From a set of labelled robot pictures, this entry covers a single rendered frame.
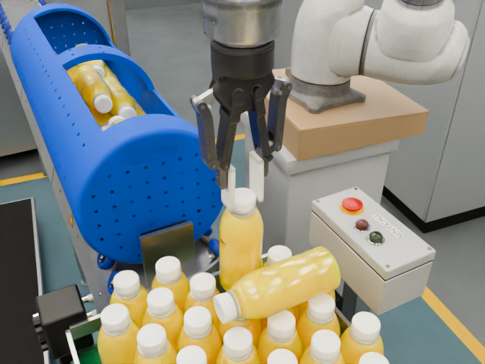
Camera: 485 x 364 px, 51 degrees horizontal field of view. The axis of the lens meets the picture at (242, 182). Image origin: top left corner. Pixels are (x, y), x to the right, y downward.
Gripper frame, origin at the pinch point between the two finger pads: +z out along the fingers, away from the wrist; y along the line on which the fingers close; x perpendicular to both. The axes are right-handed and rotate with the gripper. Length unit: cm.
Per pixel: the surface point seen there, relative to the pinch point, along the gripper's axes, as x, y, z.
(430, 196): -77, -141, 100
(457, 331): -26, -111, 124
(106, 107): -55, 6, 11
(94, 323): -9.5, 22.5, 26.9
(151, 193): -20.3, 7.3, 12.3
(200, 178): -20.2, -2.0, 12.2
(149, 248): -16.6, 10.0, 21.3
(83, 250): -39, 19, 36
